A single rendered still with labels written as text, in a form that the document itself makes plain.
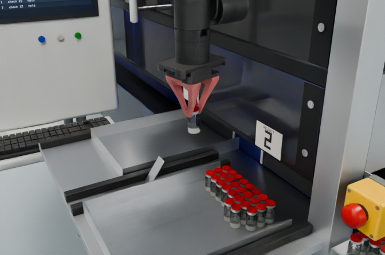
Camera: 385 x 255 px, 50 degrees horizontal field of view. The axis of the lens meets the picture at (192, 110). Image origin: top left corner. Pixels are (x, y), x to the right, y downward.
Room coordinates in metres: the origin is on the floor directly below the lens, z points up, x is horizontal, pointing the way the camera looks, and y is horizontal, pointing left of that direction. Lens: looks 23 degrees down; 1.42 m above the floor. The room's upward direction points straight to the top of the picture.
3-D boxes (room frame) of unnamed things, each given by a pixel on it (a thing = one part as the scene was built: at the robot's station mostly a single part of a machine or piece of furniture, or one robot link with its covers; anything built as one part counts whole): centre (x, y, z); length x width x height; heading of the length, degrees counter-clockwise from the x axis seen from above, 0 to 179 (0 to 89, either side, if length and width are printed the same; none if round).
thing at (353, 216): (0.56, -0.27, 0.99); 0.04 x 0.04 x 0.04; 29
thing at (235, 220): (0.67, -0.09, 0.90); 0.02 x 0.02 x 0.05
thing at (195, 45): (0.66, 0.00, 1.25); 0.10 x 0.07 x 0.07; 134
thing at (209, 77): (0.65, 0.00, 1.18); 0.07 x 0.07 x 0.09; 44
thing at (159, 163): (0.81, 0.13, 0.91); 0.14 x 0.03 x 0.06; 120
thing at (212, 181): (0.73, -0.08, 0.90); 0.18 x 0.02 x 0.05; 29
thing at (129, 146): (1.04, 0.08, 0.90); 0.34 x 0.26 x 0.04; 119
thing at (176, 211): (0.68, 0.02, 0.90); 0.34 x 0.26 x 0.04; 119
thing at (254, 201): (0.75, -0.10, 0.90); 0.18 x 0.02 x 0.05; 29
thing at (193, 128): (0.66, 0.00, 1.12); 0.02 x 0.02 x 0.04
